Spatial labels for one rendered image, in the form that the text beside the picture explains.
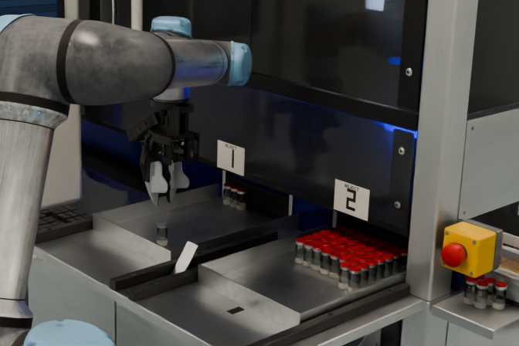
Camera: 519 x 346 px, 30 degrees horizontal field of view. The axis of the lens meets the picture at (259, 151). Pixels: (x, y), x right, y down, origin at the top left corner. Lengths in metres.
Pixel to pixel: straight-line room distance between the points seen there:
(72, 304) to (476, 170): 1.34
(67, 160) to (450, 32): 1.11
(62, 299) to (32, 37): 1.51
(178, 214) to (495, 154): 0.71
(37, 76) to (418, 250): 0.76
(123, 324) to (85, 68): 1.33
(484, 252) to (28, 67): 0.81
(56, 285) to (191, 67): 1.40
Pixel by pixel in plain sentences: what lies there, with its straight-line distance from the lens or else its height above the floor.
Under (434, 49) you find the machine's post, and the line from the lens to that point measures 1.64.
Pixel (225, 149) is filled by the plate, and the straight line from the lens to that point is 2.05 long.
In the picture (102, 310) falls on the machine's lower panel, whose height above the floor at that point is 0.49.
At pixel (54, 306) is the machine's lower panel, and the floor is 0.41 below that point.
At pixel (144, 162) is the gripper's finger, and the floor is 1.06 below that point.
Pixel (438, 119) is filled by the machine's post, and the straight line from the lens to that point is 1.65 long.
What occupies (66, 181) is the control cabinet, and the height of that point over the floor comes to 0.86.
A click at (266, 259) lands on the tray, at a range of 1.88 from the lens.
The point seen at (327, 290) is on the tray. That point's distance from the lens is 1.77.
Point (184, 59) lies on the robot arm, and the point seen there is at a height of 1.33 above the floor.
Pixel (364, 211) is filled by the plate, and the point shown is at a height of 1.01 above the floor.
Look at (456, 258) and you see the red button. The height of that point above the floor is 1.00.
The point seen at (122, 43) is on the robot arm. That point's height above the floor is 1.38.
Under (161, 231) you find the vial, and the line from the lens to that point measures 1.93.
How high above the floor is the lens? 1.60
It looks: 16 degrees down
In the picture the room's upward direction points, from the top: 2 degrees clockwise
